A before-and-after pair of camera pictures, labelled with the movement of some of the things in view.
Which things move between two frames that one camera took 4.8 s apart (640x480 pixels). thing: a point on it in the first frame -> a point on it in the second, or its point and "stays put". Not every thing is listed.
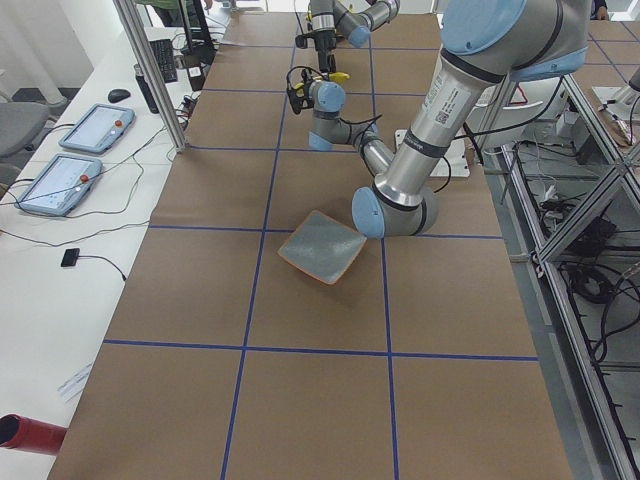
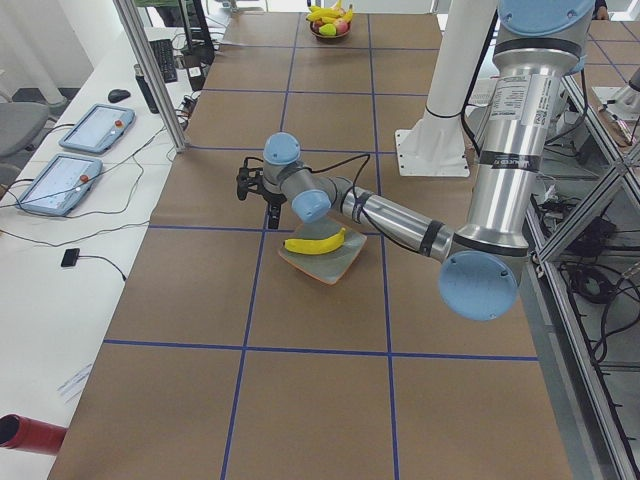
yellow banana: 335,77 -> 316,245
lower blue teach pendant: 60,185 stays put
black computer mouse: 118,95 stays put
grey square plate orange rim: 322,246 stays put
